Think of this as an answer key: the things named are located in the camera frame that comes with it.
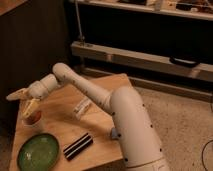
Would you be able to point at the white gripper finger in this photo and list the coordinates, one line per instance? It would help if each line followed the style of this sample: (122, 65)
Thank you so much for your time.
(30, 107)
(21, 94)

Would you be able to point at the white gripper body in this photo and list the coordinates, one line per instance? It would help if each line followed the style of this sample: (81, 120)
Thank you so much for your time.
(37, 90)

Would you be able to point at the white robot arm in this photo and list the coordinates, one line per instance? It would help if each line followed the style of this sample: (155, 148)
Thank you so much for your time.
(140, 145)

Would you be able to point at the green ceramic plate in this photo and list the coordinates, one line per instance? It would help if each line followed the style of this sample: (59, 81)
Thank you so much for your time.
(38, 153)

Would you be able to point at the metal vertical rod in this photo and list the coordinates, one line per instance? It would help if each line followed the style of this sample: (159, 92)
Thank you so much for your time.
(81, 36)

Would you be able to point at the wooden shelf beam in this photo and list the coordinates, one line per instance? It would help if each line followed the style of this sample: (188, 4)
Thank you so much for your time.
(141, 60)

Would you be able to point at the upper shelf with clutter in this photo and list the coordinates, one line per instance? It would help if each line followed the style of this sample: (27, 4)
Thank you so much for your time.
(156, 8)

